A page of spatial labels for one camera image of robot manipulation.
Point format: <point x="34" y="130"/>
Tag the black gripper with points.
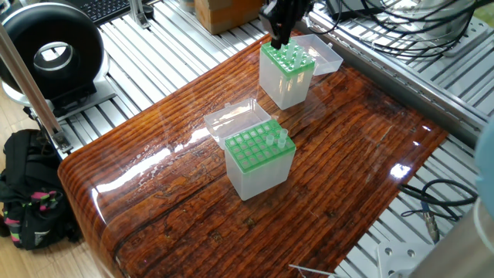
<point x="287" y="6"/>

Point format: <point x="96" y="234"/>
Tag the translucent tip box green rack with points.
<point x="258" y="177"/>
<point x="282" y="93"/>

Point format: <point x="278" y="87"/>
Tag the clear hinged box lid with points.
<point x="228" y="123"/>
<point x="328" y="58"/>

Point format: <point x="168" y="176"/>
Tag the brown cardboard box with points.
<point x="228" y="11"/>

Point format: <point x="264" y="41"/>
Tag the black keyboard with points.
<point x="104" y="8"/>

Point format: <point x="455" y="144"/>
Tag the glossy wooden board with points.
<point x="270" y="224"/>

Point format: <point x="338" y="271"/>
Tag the black round fan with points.
<point x="81" y="46"/>

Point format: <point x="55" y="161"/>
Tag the black backpack pink trim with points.
<point x="31" y="185"/>

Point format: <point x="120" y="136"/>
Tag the slim aluminium post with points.
<point x="27" y="85"/>

